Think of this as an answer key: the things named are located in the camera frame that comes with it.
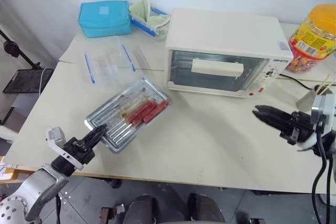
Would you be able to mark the silver metal cup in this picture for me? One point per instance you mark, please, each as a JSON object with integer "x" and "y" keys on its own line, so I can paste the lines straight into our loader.
{"x": 305, "y": 100}

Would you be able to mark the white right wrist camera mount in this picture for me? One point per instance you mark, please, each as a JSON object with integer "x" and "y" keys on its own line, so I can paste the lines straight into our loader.
{"x": 324, "y": 106}

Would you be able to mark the empty clear box blue clips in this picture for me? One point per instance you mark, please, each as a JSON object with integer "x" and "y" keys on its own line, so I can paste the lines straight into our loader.
{"x": 107, "y": 60}

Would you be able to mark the thin wooden skewer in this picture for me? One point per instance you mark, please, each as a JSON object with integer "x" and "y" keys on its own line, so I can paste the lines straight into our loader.
{"x": 294, "y": 79}

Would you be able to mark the candy jar with orange lid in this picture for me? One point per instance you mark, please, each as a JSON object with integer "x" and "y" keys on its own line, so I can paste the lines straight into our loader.
{"x": 312, "y": 43}

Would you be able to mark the wooden chopstick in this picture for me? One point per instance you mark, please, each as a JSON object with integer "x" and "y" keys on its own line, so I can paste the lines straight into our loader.
{"x": 328, "y": 85}
{"x": 323, "y": 83}

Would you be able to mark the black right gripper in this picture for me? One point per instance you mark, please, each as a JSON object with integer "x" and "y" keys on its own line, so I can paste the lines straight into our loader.
{"x": 299, "y": 127}

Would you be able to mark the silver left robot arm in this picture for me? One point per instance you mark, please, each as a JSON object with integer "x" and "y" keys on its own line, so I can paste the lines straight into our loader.
{"x": 39, "y": 184}

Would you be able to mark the silver metal baking tray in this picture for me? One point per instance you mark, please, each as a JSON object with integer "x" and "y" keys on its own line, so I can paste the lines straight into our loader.
{"x": 123, "y": 134}

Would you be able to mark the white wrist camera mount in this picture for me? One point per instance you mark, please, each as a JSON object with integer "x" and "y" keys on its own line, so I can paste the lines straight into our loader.
{"x": 56, "y": 137}
{"x": 324, "y": 106}

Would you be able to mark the orange box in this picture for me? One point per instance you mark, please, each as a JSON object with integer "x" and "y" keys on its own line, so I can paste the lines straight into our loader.
{"x": 11, "y": 172}

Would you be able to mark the white toaster oven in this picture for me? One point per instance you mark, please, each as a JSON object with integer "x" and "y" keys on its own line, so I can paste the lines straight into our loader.
{"x": 223, "y": 32}

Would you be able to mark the dark rounded shape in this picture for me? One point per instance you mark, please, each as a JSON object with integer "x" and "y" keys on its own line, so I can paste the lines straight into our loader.
{"x": 141, "y": 209}
{"x": 207, "y": 209}

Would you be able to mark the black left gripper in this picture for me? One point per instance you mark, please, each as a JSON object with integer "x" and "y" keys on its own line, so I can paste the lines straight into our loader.
{"x": 80, "y": 151}

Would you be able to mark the black tripod stand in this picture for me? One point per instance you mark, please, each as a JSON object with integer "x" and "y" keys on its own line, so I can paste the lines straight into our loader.
{"x": 18, "y": 51}

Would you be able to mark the clear plastic lid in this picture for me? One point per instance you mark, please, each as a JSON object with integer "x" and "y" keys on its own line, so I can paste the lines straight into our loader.
{"x": 143, "y": 61}

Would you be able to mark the blue fabric lunch bag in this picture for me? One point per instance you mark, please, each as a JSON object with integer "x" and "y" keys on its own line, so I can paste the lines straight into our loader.
{"x": 105, "y": 19}

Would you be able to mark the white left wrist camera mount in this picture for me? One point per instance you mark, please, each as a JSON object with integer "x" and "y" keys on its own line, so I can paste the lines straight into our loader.
{"x": 56, "y": 137}

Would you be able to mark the light green cloth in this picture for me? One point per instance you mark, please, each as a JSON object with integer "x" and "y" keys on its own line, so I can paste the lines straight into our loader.
{"x": 156, "y": 22}

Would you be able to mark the clear box with blue clips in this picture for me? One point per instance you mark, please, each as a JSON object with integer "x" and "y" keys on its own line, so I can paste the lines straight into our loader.
{"x": 143, "y": 26}

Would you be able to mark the short red sausage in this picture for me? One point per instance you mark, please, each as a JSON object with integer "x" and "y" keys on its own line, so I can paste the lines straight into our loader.
{"x": 162, "y": 104}

